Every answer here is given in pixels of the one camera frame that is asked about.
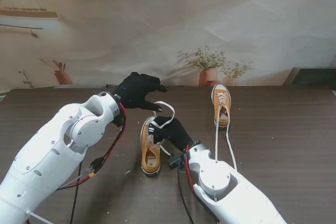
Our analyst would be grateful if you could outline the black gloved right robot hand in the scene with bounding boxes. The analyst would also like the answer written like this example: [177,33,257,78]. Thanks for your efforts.
[148,115,194,151]

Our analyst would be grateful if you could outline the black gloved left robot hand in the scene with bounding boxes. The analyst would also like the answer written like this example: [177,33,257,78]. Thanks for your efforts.
[114,71,169,111]

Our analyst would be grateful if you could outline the white zip tie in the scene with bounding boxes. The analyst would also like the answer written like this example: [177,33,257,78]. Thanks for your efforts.
[26,210,55,224]

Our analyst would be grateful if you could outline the black right wrist box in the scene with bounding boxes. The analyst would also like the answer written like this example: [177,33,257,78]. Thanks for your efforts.
[166,153,184,170]

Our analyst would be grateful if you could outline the printed kitchen backdrop cloth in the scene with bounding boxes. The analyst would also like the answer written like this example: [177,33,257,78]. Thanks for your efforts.
[0,0,336,90]

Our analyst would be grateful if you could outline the red right wrist cable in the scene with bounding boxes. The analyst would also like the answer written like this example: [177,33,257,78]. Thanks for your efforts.
[185,145,211,209]

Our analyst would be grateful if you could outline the red wrist cable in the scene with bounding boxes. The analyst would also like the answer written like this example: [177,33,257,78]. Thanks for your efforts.
[56,102,127,190]
[185,145,211,209]

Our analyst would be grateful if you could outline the red left wrist cable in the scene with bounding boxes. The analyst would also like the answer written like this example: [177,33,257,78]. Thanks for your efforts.
[56,102,127,190]

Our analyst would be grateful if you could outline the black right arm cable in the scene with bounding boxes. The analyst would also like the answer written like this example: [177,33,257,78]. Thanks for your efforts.
[177,161,195,224]

